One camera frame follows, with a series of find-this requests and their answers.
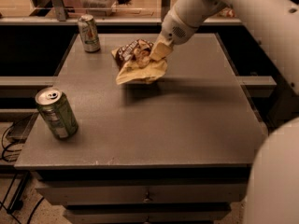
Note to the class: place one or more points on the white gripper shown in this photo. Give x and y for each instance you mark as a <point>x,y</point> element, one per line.
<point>173,30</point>

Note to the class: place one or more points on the brown Sea Salt chip bag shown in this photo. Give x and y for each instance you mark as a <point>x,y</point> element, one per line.
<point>135,64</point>

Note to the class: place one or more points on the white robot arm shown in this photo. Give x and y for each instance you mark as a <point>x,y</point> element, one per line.
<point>273,189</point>

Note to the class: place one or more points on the snack bag behind glass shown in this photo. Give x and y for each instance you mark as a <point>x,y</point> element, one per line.
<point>227,13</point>

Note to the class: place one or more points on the white soda can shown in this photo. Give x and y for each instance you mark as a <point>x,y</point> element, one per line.
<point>88,33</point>

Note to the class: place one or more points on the green 7up can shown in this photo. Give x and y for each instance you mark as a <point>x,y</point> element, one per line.
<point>55,109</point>

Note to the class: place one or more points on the clear plastic box behind glass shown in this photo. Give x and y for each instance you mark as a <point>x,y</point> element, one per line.
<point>98,7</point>

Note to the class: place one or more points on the grey drawer cabinet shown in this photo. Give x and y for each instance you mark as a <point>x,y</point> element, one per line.
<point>194,125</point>

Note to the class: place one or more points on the upper cabinet drawer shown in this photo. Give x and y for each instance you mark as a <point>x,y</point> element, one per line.
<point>98,192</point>

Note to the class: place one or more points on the cabinet drawer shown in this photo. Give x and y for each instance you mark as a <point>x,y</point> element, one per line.
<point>98,192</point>
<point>147,213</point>

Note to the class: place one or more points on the dark power adapter box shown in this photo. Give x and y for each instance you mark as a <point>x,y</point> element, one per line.
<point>22,124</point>

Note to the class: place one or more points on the lower cabinet drawer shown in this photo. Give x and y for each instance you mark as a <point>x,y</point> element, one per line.
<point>147,213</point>

